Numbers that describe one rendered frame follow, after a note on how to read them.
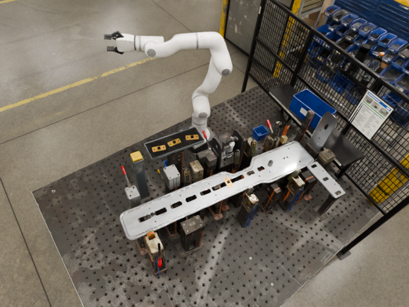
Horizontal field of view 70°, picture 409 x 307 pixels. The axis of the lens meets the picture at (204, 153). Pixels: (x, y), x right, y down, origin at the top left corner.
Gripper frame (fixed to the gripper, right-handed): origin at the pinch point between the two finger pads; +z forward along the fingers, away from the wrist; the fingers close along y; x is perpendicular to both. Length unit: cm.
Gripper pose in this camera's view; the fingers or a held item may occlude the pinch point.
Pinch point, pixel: (107, 42)
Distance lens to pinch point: 182.6
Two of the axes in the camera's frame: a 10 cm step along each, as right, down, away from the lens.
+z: -9.9, 0.3, -1.6
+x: 0.9, 9.2, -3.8
